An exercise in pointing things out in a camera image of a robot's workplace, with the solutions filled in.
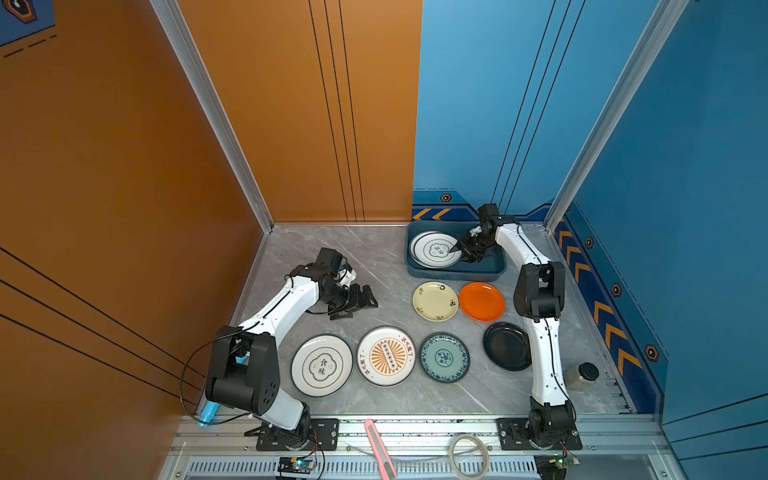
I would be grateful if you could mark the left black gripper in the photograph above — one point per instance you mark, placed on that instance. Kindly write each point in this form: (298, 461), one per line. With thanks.
(355, 303)

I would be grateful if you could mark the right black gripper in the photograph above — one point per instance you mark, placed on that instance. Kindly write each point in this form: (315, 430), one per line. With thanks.
(463, 246)

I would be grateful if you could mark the white flower plate back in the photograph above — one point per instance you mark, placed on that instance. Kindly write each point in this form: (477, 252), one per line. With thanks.
(434, 250)

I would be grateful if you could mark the cream yellow plate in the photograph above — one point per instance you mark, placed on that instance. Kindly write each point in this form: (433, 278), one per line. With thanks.
(435, 301)

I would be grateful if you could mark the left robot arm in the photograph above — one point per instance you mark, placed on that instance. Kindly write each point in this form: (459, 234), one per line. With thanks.
(243, 370)

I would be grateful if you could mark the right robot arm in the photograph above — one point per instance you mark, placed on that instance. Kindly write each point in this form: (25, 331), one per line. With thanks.
(539, 298)

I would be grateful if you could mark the teal plastic bin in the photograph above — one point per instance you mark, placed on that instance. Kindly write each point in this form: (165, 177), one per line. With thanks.
(492, 266)

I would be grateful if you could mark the orange plate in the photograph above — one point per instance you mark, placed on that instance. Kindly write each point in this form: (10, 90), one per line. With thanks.
(482, 302)

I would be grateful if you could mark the large white flower plate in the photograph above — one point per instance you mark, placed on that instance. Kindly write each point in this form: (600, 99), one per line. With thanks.
(321, 366)

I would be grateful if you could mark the sunburst plate front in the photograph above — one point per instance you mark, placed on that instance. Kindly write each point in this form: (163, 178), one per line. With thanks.
(386, 356)

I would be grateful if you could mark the black plate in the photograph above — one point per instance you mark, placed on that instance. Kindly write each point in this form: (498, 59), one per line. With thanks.
(508, 346)

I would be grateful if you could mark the teal patterned plate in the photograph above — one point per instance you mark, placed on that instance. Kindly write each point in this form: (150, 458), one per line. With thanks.
(444, 358)

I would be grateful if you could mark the small jar black lid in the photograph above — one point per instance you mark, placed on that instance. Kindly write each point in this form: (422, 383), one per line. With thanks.
(581, 376)

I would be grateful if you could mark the pink utility knife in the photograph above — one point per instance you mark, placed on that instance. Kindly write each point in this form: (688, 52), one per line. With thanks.
(386, 467)

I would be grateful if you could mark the blue cylindrical tube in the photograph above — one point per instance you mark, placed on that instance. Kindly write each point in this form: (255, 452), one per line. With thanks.
(208, 413)

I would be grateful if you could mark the left circuit board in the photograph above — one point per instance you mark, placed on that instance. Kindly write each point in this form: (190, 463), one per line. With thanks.
(296, 468)

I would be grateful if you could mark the circuit board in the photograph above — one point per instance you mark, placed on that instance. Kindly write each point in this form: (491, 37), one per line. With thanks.
(296, 468)
(555, 468)

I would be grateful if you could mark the right circuit board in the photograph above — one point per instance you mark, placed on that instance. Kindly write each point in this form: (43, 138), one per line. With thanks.
(555, 468)

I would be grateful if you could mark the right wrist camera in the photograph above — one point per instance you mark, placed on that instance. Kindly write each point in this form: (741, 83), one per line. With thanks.
(489, 215)

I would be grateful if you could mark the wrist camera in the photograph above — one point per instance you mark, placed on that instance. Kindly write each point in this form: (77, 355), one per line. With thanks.
(334, 264)
(489, 215)

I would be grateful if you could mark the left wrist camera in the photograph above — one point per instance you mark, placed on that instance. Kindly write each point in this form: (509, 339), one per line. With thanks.
(334, 264)

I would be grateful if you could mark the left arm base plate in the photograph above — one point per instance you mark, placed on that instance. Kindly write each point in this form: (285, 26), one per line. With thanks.
(309, 433)

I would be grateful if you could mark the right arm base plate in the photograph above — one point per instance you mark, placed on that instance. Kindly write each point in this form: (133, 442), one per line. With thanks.
(516, 434)

